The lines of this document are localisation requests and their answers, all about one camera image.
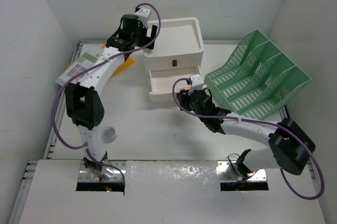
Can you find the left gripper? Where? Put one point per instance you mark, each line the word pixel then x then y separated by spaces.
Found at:
pixel 144 30

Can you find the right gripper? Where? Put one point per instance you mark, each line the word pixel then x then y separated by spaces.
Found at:
pixel 184 99

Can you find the white drawer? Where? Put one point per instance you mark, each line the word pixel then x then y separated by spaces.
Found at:
pixel 160 97
pixel 166 62
pixel 163 80

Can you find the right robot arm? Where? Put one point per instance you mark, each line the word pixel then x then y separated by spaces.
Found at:
pixel 288 146

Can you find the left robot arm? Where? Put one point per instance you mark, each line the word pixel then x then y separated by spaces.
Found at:
pixel 83 102

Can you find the white three-drawer organizer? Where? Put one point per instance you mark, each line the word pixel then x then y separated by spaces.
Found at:
pixel 177 36

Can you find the yellow folder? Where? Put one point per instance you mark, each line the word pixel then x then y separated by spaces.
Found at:
pixel 123 64

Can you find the green file rack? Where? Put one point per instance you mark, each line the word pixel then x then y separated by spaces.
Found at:
pixel 257 80

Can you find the white printed booklet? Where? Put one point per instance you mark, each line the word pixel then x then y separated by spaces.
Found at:
pixel 92 50

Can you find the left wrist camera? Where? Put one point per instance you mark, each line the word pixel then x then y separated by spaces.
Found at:
pixel 143 13

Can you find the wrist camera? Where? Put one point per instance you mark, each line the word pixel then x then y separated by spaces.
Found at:
pixel 196 83
pixel 143 13

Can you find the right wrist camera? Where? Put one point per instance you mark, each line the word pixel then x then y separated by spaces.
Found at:
pixel 196 83

